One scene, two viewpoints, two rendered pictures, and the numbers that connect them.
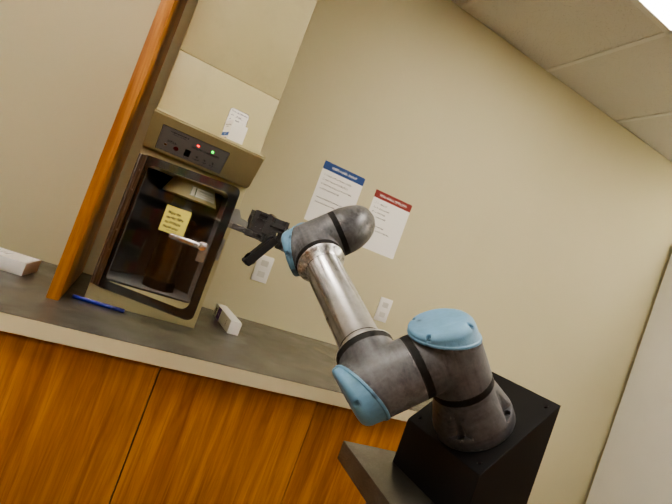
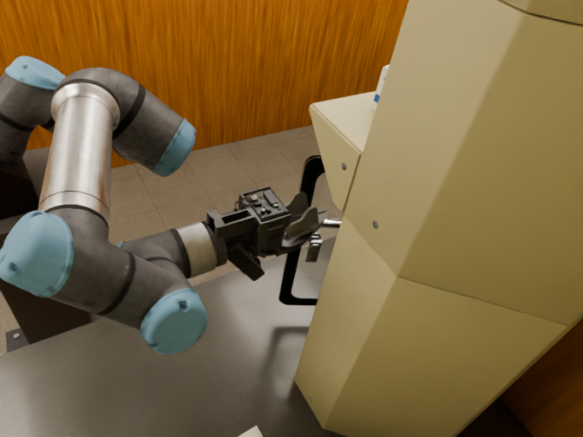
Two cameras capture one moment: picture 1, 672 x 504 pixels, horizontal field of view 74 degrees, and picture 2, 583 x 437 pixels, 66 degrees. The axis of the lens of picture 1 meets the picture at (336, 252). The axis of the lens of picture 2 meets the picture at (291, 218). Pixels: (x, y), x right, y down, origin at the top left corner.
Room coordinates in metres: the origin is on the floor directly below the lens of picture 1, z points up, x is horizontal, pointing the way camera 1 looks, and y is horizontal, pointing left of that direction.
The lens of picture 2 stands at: (1.82, 0.16, 1.81)
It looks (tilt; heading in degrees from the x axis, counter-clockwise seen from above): 44 degrees down; 166
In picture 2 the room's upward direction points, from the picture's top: 11 degrees clockwise
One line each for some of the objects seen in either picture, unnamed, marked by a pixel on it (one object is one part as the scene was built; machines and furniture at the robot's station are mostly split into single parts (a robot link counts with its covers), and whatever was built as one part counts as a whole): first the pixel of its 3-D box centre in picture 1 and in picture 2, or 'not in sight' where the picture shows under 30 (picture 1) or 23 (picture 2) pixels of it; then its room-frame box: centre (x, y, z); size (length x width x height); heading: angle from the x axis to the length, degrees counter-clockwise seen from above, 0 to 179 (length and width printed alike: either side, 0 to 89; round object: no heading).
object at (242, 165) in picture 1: (205, 150); (415, 135); (1.30, 0.46, 1.46); 0.32 x 0.12 x 0.10; 114
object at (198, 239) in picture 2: not in sight; (195, 246); (1.38, 0.14, 1.30); 0.08 x 0.05 x 0.08; 23
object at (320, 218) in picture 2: not in sight; (310, 218); (1.32, 0.32, 1.30); 0.09 x 0.03 x 0.06; 113
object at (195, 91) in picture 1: (183, 194); (468, 283); (1.47, 0.53, 1.32); 0.32 x 0.25 x 0.77; 114
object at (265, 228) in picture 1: (266, 229); (246, 229); (1.35, 0.22, 1.31); 0.12 x 0.08 x 0.09; 113
